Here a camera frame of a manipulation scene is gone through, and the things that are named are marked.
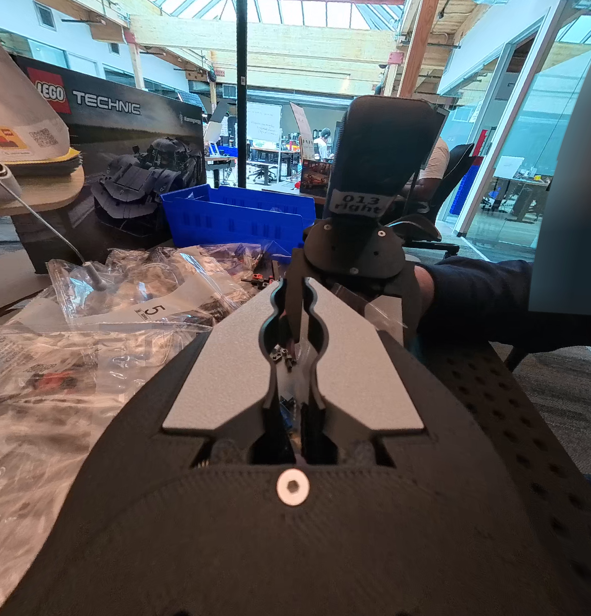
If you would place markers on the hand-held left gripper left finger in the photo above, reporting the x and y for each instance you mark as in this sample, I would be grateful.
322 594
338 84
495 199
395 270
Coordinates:
213 385

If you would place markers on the person's right hand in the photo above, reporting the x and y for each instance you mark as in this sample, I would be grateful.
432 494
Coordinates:
426 293

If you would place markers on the small printed box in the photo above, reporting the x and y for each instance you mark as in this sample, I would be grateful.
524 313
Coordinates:
316 178

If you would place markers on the lego instruction booklet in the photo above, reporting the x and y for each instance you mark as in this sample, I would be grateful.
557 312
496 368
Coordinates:
11 106

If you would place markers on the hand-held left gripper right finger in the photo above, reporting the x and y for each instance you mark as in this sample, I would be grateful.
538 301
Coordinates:
367 385

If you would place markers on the clear bag of pieces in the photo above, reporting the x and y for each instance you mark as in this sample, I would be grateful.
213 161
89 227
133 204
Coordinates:
343 298

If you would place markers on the black vertical post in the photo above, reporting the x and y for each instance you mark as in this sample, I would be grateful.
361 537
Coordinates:
242 96

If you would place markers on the brown cardboard sheet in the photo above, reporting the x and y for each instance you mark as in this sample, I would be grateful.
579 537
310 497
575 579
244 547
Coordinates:
302 130

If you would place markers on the whiteboard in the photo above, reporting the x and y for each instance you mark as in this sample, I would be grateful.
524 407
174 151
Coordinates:
264 122

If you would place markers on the grey lego chassis assembly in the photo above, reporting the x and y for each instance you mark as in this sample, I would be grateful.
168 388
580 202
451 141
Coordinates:
264 276

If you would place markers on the person's right forearm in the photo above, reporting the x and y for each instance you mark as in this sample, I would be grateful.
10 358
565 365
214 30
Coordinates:
478 303

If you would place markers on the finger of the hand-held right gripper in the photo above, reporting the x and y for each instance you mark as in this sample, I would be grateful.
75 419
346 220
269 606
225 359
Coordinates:
386 320

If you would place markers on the dark perforated panel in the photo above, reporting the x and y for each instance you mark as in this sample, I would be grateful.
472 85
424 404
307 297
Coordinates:
516 433

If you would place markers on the blue plastic bin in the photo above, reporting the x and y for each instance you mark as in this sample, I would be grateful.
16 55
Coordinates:
228 216

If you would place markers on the black office chair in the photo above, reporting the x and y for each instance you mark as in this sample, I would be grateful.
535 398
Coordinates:
451 187

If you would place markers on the clear bag of lego wheels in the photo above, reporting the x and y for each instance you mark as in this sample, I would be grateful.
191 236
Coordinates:
59 409

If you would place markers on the black lego set box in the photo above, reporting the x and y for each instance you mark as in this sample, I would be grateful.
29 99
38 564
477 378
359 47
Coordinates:
132 159

